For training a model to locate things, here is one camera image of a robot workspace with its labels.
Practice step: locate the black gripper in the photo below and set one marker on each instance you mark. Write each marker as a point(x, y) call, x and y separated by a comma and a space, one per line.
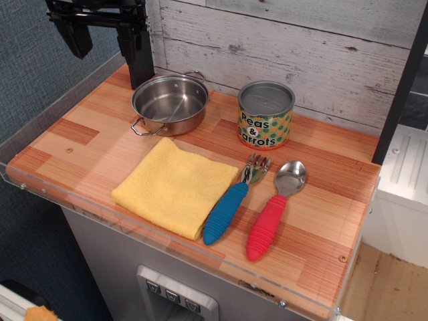
point(71, 19)

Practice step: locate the stainless steel pot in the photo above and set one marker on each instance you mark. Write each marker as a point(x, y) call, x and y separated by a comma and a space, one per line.
point(170, 105)

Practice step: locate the yellow folded towel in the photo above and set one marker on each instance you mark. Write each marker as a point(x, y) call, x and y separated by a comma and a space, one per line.
point(174, 189)

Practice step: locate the peas and carrots can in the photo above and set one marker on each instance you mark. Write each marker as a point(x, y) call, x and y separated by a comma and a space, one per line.
point(265, 114)

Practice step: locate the grey toy dispenser panel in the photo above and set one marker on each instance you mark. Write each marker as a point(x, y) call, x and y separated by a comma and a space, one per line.
point(167, 299)

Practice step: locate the clear acrylic table guard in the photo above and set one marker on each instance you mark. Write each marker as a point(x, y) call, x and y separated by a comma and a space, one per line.
point(37, 245)

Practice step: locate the orange object at corner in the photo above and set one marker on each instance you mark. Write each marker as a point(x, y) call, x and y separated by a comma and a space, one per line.
point(40, 313)

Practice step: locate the white toy sink unit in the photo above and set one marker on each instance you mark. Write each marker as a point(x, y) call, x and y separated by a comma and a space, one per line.
point(396, 222)

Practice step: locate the blue handled fork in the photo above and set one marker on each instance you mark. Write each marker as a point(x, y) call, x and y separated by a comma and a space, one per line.
point(222, 215)

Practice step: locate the red handled spoon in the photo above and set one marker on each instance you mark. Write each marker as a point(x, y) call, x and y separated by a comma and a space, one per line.
point(290, 179)

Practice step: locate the black vertical post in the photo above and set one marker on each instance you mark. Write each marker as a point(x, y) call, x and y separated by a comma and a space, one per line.
point(410, 71)

